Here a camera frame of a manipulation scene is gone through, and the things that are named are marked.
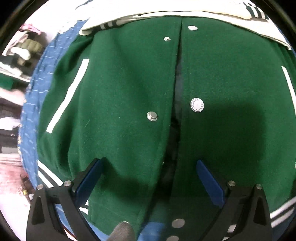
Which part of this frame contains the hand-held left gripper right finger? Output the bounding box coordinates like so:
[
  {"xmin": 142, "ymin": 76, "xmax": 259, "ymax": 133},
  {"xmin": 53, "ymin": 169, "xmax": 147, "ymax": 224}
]
[{"xmin": 196, "ymin": 159, "xmax": 273, "ymax": 241}]

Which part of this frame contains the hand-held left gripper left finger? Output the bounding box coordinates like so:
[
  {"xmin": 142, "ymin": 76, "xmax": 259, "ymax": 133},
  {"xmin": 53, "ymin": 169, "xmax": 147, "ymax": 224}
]
[{"xmin": 26, "ymin": 158, "xmax": 104, "ymax": 241}]

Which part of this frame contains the green varsity jacket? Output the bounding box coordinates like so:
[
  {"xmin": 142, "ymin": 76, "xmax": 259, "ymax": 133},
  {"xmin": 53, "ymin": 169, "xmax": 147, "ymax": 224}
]
[{"xmin": 37, "ymin": 1, "xmax": 296, "ymax": 241}]

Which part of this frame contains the blue striped bed sheet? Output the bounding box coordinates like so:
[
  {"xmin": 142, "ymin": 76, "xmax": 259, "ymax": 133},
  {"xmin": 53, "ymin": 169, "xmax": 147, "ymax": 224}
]
[{"xmin": 17, "ymin": 19, "xmax": 173, "ymax": 241}]

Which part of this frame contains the green hanging garment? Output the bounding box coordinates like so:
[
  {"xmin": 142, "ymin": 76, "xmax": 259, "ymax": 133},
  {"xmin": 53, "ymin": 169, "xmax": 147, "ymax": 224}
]
[{"xmin": 0, "ymin": 76, "xmax": 13, "ymax": 92}]

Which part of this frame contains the white puffer jacket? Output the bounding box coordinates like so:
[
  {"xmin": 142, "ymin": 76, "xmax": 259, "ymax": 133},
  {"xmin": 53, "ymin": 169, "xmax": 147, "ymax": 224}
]
[{"xmin": 9, "ymin": 47, "xmax": 31, "ymax": 61}]

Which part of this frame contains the olive puffer jacket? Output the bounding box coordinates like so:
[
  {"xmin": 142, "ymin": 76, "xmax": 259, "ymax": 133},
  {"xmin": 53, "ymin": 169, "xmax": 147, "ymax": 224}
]
[{"xmin": 22, "ymin": 38, "xmax": 45, "ymax": 55}]

